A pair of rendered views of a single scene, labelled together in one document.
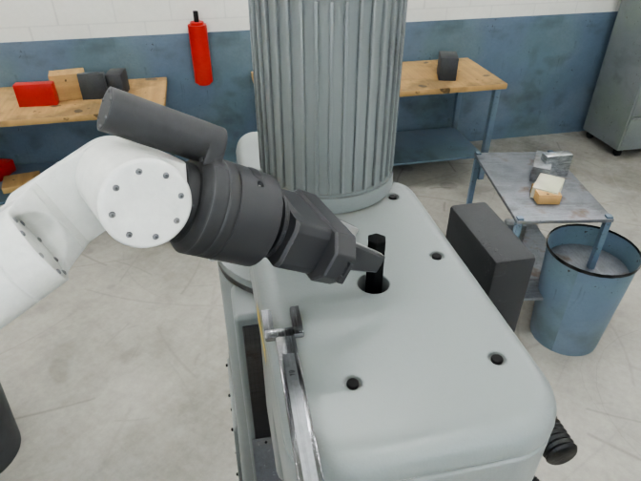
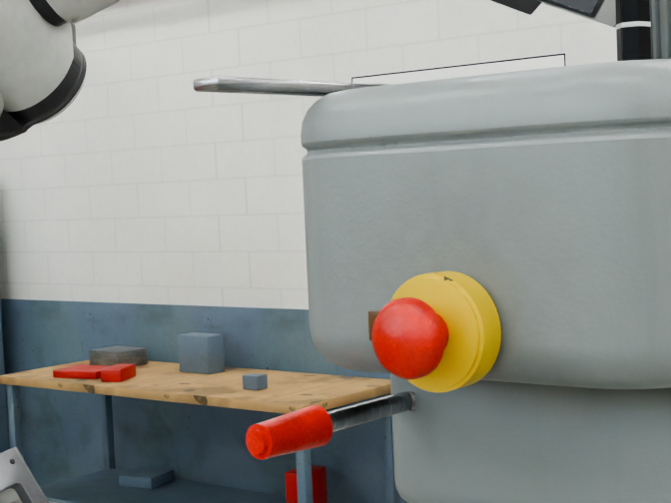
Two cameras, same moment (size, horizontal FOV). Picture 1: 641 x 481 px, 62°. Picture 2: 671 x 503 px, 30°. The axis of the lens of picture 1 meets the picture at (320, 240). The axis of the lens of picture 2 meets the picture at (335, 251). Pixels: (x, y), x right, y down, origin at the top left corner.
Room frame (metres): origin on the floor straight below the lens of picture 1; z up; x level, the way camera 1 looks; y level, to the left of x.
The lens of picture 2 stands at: (-0.19, -0.57, 1.84)
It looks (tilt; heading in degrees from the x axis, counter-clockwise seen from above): 3 degrees down; 51
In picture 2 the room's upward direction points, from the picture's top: 3 degrees counter-clockwise
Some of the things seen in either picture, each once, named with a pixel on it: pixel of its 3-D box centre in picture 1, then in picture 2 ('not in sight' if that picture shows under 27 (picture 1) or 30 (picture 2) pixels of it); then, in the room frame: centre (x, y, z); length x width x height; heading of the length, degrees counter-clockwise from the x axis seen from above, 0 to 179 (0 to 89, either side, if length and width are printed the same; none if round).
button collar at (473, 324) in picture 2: not in sight; (441, 330); (0.25, -0.11, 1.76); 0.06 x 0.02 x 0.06; 102
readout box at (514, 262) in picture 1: (483, 272); not in sight; (0.83, -0.33, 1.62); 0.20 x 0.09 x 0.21; 12
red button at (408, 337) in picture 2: not in sight; (414, 336); (0.22, -0.11, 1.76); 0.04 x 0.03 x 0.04; 102
